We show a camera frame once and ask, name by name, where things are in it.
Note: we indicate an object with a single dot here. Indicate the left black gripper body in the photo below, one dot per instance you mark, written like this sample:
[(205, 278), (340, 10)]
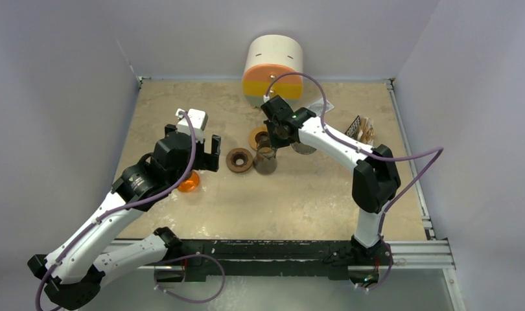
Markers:
[(185, 168)]

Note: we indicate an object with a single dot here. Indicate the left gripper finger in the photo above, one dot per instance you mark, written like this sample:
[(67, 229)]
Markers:
[(209, 162), (214, 146)]

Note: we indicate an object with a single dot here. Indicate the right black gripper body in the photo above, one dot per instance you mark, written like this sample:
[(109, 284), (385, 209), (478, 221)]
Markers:
[(278, 130)]

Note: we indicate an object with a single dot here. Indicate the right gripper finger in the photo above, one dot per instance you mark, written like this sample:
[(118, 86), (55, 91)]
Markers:
[(271, 134), (281, 142)]

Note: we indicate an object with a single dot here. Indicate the clear glass dripper cone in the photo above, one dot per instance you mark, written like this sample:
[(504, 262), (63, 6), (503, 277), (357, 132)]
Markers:
[(303, 149)]

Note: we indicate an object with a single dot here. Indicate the glass carafe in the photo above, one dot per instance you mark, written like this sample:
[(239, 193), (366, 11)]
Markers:
[(265, 161)]

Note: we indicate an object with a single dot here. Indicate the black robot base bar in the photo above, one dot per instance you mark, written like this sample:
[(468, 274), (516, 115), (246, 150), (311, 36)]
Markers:
[(336, 260)]

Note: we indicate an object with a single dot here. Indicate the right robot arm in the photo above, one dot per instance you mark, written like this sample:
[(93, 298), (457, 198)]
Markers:
[(375, 176)]

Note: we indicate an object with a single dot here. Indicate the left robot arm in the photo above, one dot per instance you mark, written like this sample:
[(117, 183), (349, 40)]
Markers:
[(74, 273)]

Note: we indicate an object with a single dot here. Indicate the orange coffee filter box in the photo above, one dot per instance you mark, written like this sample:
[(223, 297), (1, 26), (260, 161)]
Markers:
[(362, 130)]

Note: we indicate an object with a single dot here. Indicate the white printed packet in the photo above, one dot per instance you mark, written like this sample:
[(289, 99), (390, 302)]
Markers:
[(317, 106)]

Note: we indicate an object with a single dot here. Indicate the round three-drawer storage box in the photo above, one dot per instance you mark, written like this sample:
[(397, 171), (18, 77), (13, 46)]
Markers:
[(268, 57)]

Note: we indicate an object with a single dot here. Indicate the light wooden ring coaster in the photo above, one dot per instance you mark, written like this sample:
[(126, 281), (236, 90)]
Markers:
[(256, 135)]

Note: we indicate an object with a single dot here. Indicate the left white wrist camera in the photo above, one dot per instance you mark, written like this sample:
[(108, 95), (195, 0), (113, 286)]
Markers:
[(192, 120)]

